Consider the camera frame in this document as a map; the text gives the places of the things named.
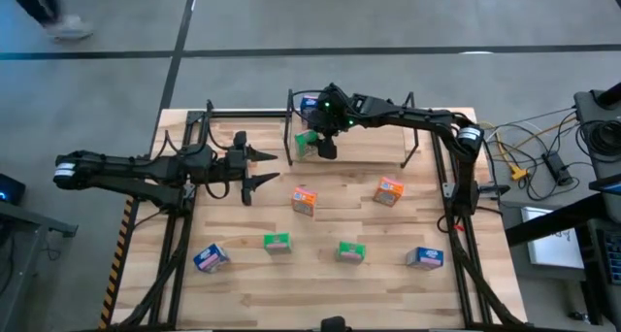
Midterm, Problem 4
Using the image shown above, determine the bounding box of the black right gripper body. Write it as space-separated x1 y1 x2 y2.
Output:
307 83 356 161

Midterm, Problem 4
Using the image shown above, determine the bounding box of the black metal bar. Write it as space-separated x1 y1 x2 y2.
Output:
504 191 621 249

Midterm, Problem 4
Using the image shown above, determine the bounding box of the black rounded object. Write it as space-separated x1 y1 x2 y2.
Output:
319 315 352 332

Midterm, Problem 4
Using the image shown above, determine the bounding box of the yellow black hazard tape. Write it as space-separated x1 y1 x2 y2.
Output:
99 198 135 331

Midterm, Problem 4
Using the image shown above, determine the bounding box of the blue Frosted Flakes cereal box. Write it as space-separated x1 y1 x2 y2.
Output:
405 246 445 272
192 243 232 275
299 94 321 129

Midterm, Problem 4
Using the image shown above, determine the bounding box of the green Apple Jacks cereal box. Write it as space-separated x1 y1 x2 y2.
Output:
294 129 321 159
335 241 367 265
263 232 293 255

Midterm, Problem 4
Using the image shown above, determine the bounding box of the black device with blue light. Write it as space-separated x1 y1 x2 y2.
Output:
0 173 27 206

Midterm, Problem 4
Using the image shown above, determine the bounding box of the orange Mini Wheats cereal box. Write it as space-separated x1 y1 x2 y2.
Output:
290 185 319 218
372 176 406 208

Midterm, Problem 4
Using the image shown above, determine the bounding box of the person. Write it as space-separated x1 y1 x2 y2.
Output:
0 0 94 43

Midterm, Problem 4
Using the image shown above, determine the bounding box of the black power adapter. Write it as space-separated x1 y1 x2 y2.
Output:
541 150 574 186

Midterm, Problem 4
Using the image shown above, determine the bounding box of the coiled black cable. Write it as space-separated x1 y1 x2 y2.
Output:
575 119 621 164

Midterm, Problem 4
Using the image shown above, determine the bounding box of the grey cabinet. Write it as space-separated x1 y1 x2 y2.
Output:
573 82 621 181

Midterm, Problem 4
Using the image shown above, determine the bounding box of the grey side desk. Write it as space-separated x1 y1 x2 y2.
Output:
0 200 79 332

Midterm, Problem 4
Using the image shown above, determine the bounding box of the yellow cable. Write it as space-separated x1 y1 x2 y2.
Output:
494 116 578 182

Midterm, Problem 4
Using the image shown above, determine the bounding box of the white board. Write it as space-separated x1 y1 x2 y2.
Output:
520 207 587 270

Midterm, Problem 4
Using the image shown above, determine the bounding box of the black cable with red tip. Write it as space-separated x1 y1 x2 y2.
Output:
436 214 468 236

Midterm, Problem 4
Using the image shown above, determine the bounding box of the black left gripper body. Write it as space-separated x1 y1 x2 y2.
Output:
215 130 256 207

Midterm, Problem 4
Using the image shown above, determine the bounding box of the black metal table frame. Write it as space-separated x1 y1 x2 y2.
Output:
112 98 530 331

